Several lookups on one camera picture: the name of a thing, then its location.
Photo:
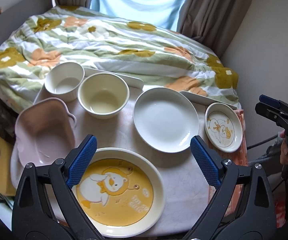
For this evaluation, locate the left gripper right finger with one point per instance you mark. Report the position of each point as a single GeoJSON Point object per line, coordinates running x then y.
{"type": "Point", "coordinates": [242, 206]}

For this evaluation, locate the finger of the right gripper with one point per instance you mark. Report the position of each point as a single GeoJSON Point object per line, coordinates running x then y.
{"type": "Point", "coordinates": [277, 104]}
{"type": "Point", "coordinates": [270, 113]}

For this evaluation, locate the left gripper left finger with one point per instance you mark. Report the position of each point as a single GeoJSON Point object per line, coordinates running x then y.
{"type": "Point", "coordinates": [33, 217]}

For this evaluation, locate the small duck saucer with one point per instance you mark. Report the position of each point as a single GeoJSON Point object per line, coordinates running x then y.
{"type": "Point", "coordinates": [223, 127]}

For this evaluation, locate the pink plastic basin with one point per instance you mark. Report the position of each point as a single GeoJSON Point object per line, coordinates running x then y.
{"type": "Point", "coordinates": [45, 132]}

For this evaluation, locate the large yellow duck plate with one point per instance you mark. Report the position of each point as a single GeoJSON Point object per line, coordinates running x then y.
{"type": "Point", "coordinates": [121, 192]}

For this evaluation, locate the white round plate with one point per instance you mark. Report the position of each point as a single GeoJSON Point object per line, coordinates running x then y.
{"type": "Point", "coordinates": [165, 120]}

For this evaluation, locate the person's right hand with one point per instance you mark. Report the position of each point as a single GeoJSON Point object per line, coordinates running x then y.
{"type": "Point", "coordinates": [284, 149]}

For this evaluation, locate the white rectangular tray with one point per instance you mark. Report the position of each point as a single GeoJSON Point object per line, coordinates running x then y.
{"type": "Point", "coordinates": [199, 99]}
{"type": "Point", "coordinates": [130, 81]}

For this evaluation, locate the right brown curtain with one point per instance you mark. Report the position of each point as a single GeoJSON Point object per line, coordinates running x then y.
{"type": "Point", "coordinates": [212, 23]}

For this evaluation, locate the cream round bowl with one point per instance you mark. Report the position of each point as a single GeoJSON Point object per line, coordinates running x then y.
{"type": "Point", "coordinates": [103, 95]}

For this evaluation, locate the white ribbed ramekin bowl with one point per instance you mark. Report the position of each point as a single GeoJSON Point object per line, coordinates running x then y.
{"type": "Point", "coordinates": [64, 79]}

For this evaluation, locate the floral green orange duvet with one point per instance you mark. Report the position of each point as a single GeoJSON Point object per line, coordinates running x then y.
{"type": "Point", "coordinates": [157, 56]}

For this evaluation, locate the light blue window cloth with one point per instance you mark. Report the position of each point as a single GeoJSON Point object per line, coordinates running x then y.
{"type": "Point", "coordinates": [161, 13]}

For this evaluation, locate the grey headboard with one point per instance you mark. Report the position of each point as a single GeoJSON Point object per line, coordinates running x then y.
{"type": "Point", "coordinates": [15, 16]}

